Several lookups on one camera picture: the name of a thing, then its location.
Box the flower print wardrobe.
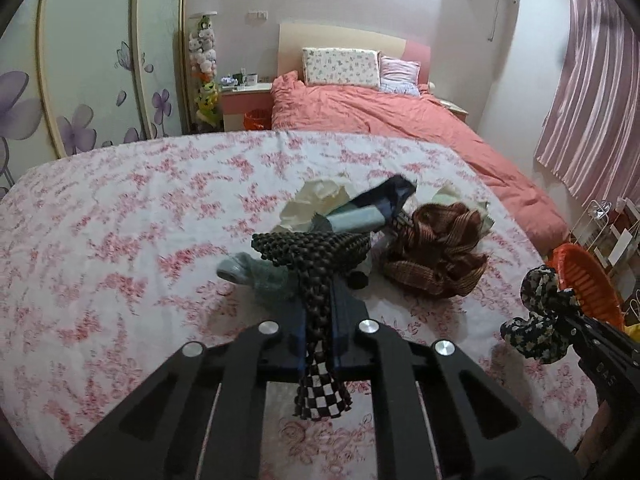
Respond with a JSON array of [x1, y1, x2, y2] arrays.
[[0, 0, 189, 197]]

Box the brown striped cloth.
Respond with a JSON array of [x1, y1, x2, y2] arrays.
[[380, 203, 489, 299]]

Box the pink white nightstand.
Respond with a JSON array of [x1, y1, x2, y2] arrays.
[[220, 82, 275, 132]]

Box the clutter on nightstand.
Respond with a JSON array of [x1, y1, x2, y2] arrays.
[[220, 71, 274, 92]]

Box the cream wrapper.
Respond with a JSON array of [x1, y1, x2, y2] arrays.
[[434, 182, 496, 231]]

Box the hanging plush toys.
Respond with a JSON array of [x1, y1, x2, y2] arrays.
[[187, 12, 224, 129]]

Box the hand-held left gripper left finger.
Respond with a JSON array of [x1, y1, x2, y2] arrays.
[[54, 276, 308, 480]]

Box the pink curtain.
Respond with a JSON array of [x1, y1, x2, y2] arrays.
[[534, 0, 640, 211]]

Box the pink bed with duvet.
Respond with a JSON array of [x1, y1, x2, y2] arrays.
[[270, 72, 569, 249]]

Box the orange bag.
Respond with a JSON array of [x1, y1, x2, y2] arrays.
[[243, 109, 274, 132]]

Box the white wire rack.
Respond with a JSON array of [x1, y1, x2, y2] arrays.
[[570, 199, 640, 282]]

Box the floral pillow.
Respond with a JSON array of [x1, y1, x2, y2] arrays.
[[301, 47, 381, 87]]

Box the orange plastic basket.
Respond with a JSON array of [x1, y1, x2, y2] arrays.
[[546, 242, 627, 329]]

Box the cream pink headboard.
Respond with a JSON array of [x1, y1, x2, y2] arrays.
[[277, 22, 431, 87]]

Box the light teal box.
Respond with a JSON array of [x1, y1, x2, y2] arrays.
[[312, 205, 386, 234]]

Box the black white checkered cloth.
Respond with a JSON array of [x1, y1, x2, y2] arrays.
[[251, 230, 372, 421]]

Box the pink striped pillow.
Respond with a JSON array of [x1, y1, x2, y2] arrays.
[[378, 55, 422, 96]]

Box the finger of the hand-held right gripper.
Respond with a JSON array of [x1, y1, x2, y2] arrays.
[[544, 290, 592, 322]]

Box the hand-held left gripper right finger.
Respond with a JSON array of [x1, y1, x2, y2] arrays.
[[329, 277, 582, 480]]

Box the small wooden nightstand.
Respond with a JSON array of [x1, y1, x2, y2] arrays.
[[440, 97, 470, 124]]

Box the dark floral cloth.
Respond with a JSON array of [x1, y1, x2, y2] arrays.
[[500, 265, 577, 364]]

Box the person's right forearm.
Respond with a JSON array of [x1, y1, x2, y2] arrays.
[[572, 402, 622, 472]]

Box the light blue sock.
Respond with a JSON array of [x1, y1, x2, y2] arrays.
[[216, 252, 301, 307]]

